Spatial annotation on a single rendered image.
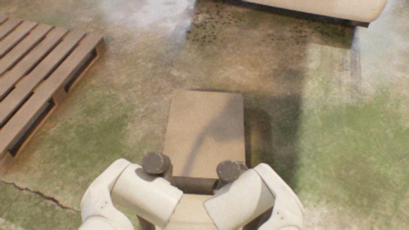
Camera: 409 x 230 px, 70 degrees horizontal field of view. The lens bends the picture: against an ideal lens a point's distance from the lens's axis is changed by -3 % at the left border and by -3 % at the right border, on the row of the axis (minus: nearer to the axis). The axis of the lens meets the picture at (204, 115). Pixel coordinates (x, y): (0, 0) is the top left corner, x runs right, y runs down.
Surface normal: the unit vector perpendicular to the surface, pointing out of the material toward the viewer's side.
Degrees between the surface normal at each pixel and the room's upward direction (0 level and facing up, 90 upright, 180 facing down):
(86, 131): 0
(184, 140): 0
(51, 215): 0
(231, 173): 30
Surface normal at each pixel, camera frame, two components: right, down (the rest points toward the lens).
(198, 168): 0.02, -0.64
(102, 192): 0.37, -0.80
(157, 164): -0.01, -0.17
